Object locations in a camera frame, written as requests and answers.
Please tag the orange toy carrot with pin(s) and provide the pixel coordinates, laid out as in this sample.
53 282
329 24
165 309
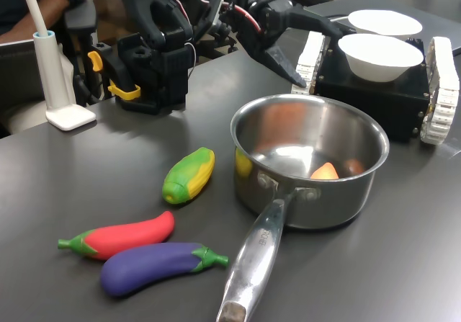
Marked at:
324 172

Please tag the white bowl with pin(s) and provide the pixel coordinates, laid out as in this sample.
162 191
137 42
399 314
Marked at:
378 66
385 21

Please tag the black vehicle with white tracks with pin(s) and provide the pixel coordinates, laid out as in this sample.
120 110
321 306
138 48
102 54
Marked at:
378 102

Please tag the green yellow toy corn cob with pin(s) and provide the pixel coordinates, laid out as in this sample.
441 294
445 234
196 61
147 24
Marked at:
187 178

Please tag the black yellow table clamp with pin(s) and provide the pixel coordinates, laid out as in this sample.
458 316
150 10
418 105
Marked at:
124 92

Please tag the black chair armrest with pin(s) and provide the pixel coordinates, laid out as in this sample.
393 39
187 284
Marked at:
81 16

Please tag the red toy chilli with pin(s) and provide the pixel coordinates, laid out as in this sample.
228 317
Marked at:
133 235

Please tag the purple toy aubergine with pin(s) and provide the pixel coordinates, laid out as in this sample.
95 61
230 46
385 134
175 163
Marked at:
151 268

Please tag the dark grey laptop lid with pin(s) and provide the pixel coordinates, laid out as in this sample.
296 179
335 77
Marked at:
18 77

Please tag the white post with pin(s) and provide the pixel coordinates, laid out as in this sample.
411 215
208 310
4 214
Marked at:
50 70

